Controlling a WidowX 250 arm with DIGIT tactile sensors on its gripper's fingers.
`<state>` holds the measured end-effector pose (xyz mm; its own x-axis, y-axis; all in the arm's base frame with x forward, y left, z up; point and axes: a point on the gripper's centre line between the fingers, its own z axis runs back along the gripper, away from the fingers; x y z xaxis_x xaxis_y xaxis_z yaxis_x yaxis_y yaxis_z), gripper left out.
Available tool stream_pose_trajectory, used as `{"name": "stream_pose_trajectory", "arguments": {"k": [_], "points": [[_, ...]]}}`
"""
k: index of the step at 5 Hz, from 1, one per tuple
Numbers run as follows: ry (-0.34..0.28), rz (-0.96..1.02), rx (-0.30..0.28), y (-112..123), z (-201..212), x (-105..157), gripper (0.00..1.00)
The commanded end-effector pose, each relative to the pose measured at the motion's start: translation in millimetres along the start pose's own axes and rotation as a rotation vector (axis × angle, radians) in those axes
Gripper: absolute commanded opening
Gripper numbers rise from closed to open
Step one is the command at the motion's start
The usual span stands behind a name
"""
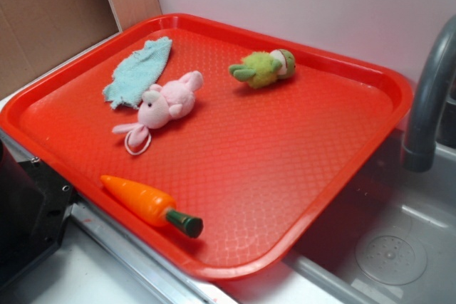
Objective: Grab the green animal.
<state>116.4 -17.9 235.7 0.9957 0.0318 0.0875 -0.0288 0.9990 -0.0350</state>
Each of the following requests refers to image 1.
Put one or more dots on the grey toy sink basin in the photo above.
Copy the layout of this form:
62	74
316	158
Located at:
388	236

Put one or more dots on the pink plush bunny toy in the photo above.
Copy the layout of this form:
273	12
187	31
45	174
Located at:
160	105

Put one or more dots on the brown cardboard panel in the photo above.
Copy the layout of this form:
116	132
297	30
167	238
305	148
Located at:
39	35

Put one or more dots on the orange plastic toy carrot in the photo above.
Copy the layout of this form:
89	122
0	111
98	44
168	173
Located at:
155	207

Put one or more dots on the grey toy faucet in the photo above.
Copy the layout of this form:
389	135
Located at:
432	115

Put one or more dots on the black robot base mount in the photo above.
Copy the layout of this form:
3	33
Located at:
35	205

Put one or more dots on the green plush frog toy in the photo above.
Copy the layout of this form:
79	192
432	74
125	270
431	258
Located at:
261	69

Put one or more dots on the light blue cloth rag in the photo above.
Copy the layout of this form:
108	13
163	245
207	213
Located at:
136	73

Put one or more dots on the red plastic tray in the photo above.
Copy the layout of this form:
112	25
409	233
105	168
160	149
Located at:
257	165

